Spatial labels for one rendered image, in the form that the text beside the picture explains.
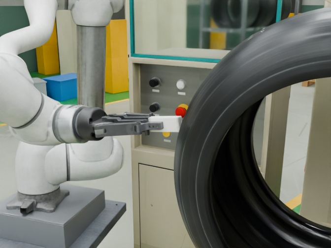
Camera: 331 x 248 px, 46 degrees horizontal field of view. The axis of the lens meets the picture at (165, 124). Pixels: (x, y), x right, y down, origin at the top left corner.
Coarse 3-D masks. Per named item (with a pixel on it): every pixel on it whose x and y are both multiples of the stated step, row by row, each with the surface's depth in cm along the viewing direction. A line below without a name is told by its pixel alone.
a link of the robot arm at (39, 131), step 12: (48, 108) 87; (36, 120) 85; (48, 120) 87; (12, 132) 93; (24, 132) 87; (36, 132) 87; (48, 132) 88; (36, 144) 92; (48, 144) 91; (60, 144) 93
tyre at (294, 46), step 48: (240, 48) 60; (288, 48) 54; (240, 96) 58; (192, 144) 64; (240, 144) 90; (192, 192) 67; (240, 192) 92; (192, 240) 73; (240, 240) 84; (288, 240) 90
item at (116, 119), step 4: (104, 116) 84; (108, 116) 84; (104, 120) 83; (108, 120) 83; (112, 120) 82; (116, 120) 82; (120, 120) 82; (124, 120) 82; (128, 120) 81; (132, 120) 81; (136, 120) 80; (140, 120) 80; (144, 120) 79; (148, 132) 80
